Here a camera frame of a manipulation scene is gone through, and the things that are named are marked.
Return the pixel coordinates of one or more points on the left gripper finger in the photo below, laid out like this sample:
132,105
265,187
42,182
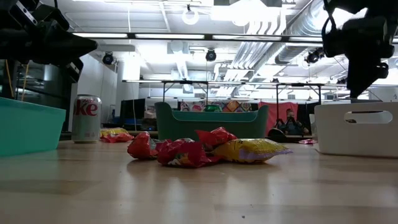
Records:
71,46
74,70

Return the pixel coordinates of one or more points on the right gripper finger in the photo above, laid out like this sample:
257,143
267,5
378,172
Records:
360,74

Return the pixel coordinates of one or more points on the yellow candy pack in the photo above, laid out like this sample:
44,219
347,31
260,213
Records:
252,151
112,131

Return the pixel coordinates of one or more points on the red Skittles candy pack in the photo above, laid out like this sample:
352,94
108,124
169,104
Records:
183,154
140,146
214,137
308,141
116,138

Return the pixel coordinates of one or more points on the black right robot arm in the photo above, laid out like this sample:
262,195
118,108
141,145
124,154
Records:
342,3

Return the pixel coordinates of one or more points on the black ceiling spotlight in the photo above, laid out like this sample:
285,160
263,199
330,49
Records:
312,56
108,58
211,55

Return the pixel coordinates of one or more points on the silver Diet Coke can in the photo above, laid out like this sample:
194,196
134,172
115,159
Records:
86,121

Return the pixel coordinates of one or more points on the black folding table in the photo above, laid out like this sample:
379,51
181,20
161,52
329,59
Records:
186,82
298,84

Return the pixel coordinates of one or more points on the black computer monitor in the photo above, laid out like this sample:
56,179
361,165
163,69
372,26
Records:
132,109

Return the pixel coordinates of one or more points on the light teal translucent bin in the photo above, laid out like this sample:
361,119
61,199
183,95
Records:
28,127

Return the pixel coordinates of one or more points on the person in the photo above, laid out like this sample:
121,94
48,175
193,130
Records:
290,123

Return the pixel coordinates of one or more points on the red cloth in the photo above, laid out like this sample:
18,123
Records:
267,115

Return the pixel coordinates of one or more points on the black floor equipment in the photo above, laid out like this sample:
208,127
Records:
275,133

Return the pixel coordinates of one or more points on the colourful patterned panel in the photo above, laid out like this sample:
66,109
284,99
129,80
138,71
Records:
233,106

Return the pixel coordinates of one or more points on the black overhead light bar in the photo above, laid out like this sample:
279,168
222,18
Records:
208,36

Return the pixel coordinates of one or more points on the black aluminium table frame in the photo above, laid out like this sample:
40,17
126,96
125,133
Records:
66,136

